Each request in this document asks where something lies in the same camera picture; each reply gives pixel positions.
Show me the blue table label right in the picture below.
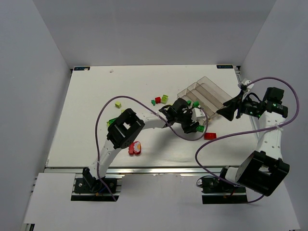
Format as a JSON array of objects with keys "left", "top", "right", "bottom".
[{"left": 216, "top": 64, "right": 233, "bottom": 69}]

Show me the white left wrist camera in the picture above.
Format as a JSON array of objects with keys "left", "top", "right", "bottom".
[{"left": 192, "top": 107, "right": 206, "bottom": 121}]

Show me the blue table label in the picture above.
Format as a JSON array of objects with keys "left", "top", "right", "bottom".
[
  {"left": 216, "top": 64, "right": 233, "bottom": 69},
  {"left": 73, "top": 66, "right": 90, "bottom": 71}
]

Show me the green on lime long lego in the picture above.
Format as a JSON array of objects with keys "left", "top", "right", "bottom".
[{"left": 106, "top": 118, "right": 116, "bottom": 126}]

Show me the pale lime lego cube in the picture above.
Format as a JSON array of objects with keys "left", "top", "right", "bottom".
[{"left": 115, "top": 102, "right": 122, "bottom": 109}]

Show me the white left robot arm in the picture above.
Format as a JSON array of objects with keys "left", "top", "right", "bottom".
[{"left": 82, "top": 98, "right": 206, "bottom": 187}]

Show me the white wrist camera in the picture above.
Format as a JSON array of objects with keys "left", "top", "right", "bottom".
[
  {"left": 192, "top": 107, "right": 206, "bottom": 121},
  {"left": 238, "top": 78, "right": 254, "bottom": 98}
]

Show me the small red lego brick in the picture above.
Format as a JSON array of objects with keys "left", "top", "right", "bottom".
[{"left": 155, "top": 97, "right": 161, "bottom": 103}]

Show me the clear compartment organizer tray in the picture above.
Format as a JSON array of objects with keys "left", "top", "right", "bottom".
[{"left": 177, "top": 77, "right": 232, "bottom": 122}]

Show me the green long lego brick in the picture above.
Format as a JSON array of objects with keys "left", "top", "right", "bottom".
[{"left": 196, "top": 125, "right": 205, "bottom": 133}]

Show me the red flower lego block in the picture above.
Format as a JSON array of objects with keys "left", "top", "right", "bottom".
[{"left": 128, "top": 141, "right": 141, "bottom": 155}]

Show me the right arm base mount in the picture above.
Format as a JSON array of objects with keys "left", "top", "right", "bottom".
[{"left": 196, "top": 175, "right": 248, "bottom": 205}]

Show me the red flat lego brick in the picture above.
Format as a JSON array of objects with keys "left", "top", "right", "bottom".
[{"left": 204, "top": 132, "right": 217, "bottom": 140}]

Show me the blue table label left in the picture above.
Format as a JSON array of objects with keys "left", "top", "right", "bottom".
[{"left": 73, "top": 66, "right": 90, "bottom": 71}]

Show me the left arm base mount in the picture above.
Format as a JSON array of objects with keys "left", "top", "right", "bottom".
[{"left": 71, "top": 177, "right": 122, "bottom": 202}]

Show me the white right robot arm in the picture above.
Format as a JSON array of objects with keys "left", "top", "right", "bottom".
[{"left": 217, "top": 87, "right": 290, "bottom": 196}]

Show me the lime 2x2 lego brick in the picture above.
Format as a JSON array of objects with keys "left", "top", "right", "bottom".
[{"left": 161, "top": 95, "right": 168, "bottom": 104}]

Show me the green sloped lego brick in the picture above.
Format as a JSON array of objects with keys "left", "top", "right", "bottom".
[{"left": 193, "top": 101, "right": 199, "bottom": 107}]

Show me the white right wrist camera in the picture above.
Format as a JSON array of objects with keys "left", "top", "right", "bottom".
[{"left": 238, "top": 78, "right": 254, "bottom": 98}]

